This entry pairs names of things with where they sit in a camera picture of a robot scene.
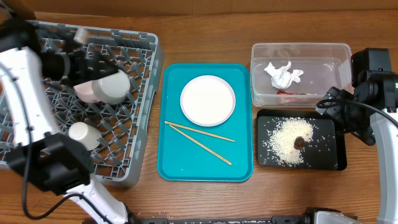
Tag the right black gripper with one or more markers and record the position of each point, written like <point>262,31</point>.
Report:
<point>337,104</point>

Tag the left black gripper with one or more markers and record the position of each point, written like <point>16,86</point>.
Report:
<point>85,74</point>

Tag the pink shallow bowl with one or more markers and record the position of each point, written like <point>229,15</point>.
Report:
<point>85,92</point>

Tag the grey bowl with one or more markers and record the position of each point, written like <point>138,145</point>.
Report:
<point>111,89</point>

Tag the brown food chunk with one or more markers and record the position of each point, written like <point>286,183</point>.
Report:
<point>299,143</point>

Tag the white cup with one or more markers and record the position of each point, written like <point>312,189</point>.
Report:
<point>85,134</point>

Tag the red foil snack wrapper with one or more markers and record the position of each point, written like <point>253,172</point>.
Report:
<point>289,97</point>

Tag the white rice pile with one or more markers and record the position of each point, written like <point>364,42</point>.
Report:
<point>280,143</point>

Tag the white paper napkin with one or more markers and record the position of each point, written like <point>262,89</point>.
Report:
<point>282,78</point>

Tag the wooden chopstick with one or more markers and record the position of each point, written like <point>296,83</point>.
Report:
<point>199,131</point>
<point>202,146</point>

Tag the white round plate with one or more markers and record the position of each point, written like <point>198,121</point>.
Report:
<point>207,100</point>

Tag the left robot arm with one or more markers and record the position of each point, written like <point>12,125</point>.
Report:
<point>43,155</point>

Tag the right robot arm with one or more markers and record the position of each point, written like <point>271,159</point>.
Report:
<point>375,88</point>

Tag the grey plastic dishwasher rack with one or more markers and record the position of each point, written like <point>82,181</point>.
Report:
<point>123,126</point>

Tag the black food waste tray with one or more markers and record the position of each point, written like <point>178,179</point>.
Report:
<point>326,152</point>

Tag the clear plastic waste bin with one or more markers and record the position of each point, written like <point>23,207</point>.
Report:
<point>324,65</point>

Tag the teal plastic serving tray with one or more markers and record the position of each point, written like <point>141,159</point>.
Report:
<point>181,159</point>

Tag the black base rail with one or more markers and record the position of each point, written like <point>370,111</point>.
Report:
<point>311,215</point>

